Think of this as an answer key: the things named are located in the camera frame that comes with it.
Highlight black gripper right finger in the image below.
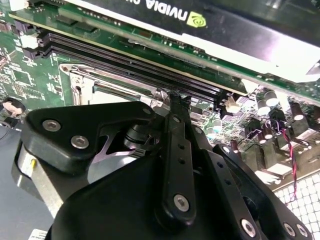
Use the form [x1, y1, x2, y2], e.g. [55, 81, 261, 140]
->
[182, 97, 313, 240]

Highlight metal socket cover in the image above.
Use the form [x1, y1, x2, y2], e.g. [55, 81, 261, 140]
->
[67, 68, 171, 111]

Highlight silver CPU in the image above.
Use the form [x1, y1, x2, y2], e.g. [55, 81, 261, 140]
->
[91, 86, 151, 106]

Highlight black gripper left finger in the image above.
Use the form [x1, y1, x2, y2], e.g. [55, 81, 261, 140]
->
[21, 93, 197, 226]

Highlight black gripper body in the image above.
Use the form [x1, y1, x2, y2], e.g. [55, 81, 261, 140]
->
[11, 124, 241, 240]

